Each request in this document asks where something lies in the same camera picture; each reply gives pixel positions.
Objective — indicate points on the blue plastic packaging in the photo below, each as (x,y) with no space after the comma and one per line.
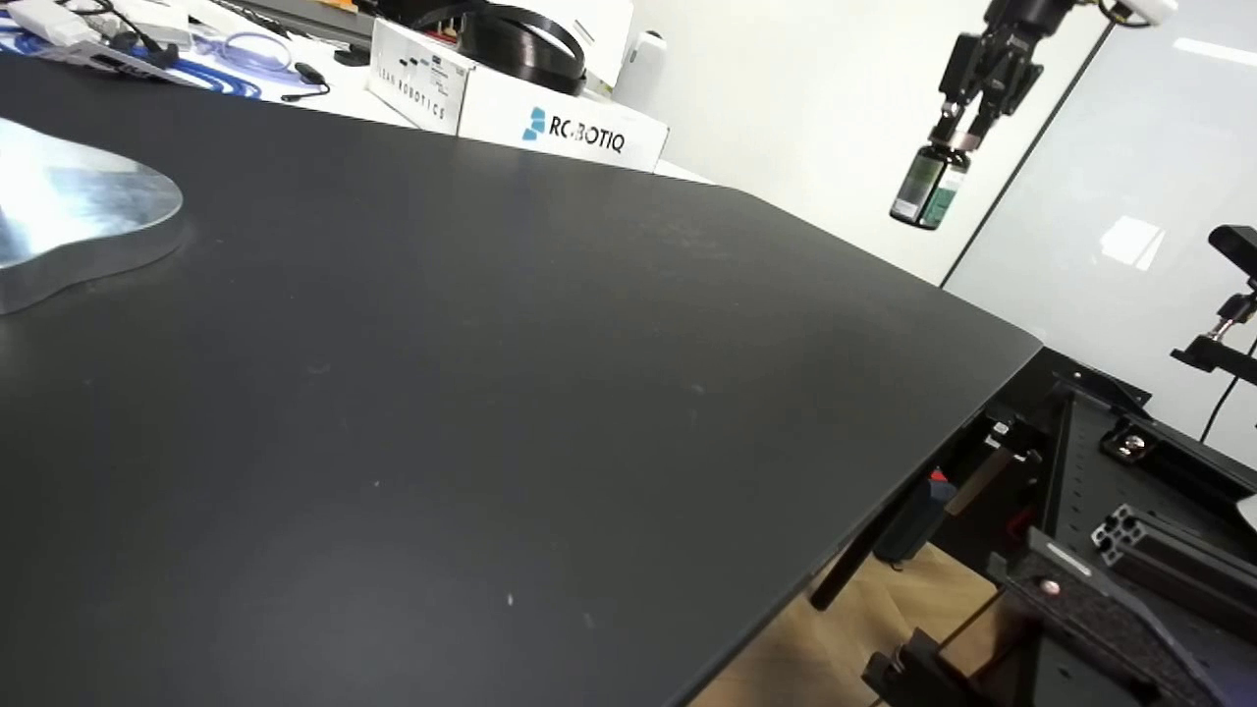
(231,63)

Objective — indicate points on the white paper roll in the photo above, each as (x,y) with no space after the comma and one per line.
(643,68)

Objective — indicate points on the dark green pill bottle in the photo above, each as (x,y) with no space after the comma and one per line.
(926,187)

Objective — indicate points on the black table support clamp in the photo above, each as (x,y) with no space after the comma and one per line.
(965,494)

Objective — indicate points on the black aluminium frame stand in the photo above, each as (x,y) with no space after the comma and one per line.
(1126,563)

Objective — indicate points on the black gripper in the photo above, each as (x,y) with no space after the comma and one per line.
(1003,43)

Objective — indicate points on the black camera on stand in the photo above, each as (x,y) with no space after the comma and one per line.
(1230,307)

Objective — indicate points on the white Robotiq cardboard box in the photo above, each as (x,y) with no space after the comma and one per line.
(453,88)

